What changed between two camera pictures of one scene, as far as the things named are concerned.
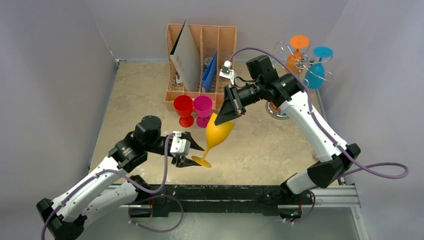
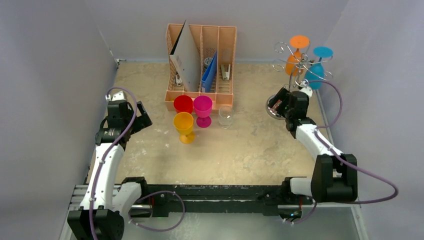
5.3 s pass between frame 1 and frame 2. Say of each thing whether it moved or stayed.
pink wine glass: stayed
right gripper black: moved
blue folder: stayed
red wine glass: stayed
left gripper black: moved
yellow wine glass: moved
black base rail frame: stayed
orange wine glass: stayed
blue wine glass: stayed
